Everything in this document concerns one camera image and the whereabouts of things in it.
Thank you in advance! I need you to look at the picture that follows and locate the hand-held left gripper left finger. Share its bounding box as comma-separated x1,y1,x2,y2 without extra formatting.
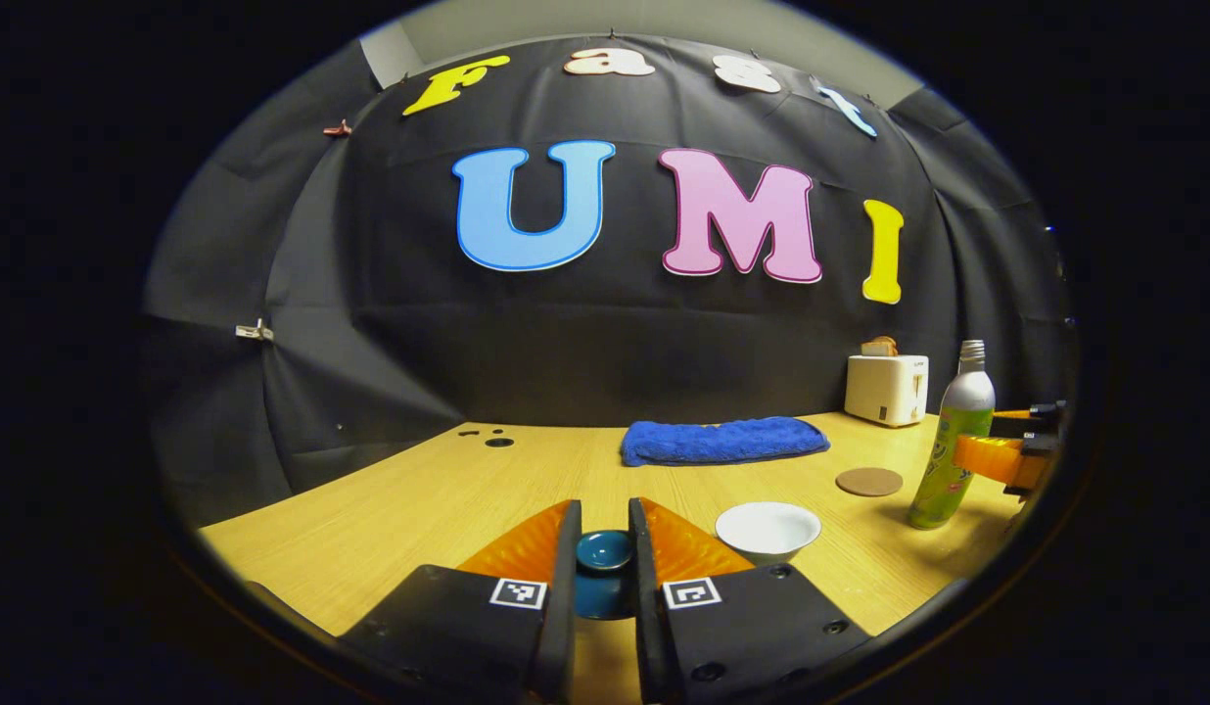
336,499,583,705

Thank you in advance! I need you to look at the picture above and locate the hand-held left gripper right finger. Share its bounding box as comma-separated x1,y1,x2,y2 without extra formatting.
628,497,872,705

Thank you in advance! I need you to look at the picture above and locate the green label silver water bottle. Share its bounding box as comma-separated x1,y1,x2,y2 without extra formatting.
907,340,997,531

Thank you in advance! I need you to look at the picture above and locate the teal teacup lid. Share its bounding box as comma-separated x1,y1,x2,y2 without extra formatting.
574,529,637,621

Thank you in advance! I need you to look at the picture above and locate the round brown coaster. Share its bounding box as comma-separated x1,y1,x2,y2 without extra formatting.
835,467,905,497

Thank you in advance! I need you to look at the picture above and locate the white and green teacup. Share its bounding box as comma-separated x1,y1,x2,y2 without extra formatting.
715,501,822,567

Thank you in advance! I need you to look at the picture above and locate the white toaster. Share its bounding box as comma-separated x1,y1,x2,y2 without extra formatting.
844,353,930,428

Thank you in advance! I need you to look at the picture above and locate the blue towel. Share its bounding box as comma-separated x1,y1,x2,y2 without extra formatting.
620,416,831,468

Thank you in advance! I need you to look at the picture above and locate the black backdrop cloth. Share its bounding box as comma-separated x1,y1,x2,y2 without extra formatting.
143,34,1074,530

